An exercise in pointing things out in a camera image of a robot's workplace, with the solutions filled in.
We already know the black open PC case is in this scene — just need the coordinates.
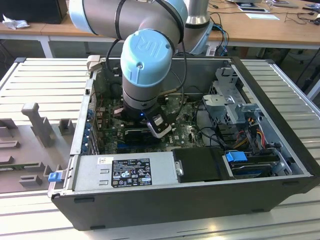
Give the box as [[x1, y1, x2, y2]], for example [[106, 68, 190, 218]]
[[47, 55, 320, 232]]

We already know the silver power supply unit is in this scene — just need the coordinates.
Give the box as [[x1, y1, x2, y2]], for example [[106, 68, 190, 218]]
[[63, 151, 180, 193]]

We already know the yellow and red wire bundle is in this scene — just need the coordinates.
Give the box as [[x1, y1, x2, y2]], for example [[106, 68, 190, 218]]
[[257, 126, 268, 149]]

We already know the silver metal drive cage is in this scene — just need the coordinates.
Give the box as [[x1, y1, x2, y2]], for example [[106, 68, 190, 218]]
[[202, 66, 266, 126]]

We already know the blue disk carrier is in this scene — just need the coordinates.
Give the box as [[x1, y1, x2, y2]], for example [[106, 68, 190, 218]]
[[224, 151, 248, 169]]

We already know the green RAM stick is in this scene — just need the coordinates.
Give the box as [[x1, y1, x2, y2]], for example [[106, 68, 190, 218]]
[[0, 162, 41, 171]]

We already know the grey parts rack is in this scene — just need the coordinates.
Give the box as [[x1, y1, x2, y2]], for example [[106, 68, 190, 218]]
[[0, 102, 77, 195]]

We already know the blue case latch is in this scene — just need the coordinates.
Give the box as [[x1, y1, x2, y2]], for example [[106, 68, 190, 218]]
[[47, 171, 62, 183]]

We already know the green motherboard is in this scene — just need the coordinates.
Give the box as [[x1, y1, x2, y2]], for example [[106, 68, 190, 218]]
[[96, 96, 208, 155]]

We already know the large black box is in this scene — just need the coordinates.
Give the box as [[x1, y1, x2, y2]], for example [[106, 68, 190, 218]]
[[0, 0, 68, 25]]

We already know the black camera cable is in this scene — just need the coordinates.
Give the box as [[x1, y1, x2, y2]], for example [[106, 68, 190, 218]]
[[106, 0, 188, 121]]

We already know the hard disk drive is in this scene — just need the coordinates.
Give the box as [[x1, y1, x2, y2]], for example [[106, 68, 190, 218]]
[[231, 162, 273, 180]]

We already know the crumpled white paper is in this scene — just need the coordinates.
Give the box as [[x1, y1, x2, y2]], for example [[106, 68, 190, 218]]
[[1, 13, 31, 30]]

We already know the tan wrist cable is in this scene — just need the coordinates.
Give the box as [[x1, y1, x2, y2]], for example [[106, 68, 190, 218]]
[[159, 87, 184, 96]]

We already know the white sheet with blue edge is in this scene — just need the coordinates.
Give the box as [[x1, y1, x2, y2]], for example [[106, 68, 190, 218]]
[[244, 12, 280, 21]]

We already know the small white wrist camera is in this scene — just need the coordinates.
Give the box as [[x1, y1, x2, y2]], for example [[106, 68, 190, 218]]
[[111, 107, 125, 118]]

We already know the blue cable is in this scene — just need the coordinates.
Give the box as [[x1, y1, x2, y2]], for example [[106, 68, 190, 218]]
[[212, 23, 230, 56]]

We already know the grey plastic case latch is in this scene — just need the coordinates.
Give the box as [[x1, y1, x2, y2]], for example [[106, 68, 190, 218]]
[[86, 55, 101, 76]]

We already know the black RAM slot bank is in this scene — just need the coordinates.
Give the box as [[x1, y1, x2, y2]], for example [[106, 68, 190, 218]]
[[120, 119, 175, 133]]

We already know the black plastic shroud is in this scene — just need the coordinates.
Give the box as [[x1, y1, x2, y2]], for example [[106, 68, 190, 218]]
[[171, 146, 236, 184]]

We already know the flat tablet device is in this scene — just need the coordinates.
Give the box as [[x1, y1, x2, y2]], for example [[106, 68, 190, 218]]
[[237, 6, 270, 13]]

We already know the yellow and black wire bundle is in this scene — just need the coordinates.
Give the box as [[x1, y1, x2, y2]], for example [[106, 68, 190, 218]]
[[232, 138, 251, 151]]

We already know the white wrist camera black plate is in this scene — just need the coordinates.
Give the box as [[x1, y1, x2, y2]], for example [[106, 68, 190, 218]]
[[146, 113, 173, 139]]

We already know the wooden desk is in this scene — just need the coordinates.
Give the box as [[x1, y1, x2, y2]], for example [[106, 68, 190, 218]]
[[41, 0, 320, 58], [0, 0, 70, 60]]

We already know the black graphics card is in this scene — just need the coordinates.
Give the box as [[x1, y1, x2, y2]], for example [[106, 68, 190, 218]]
[[124, 128, 162, 146]]

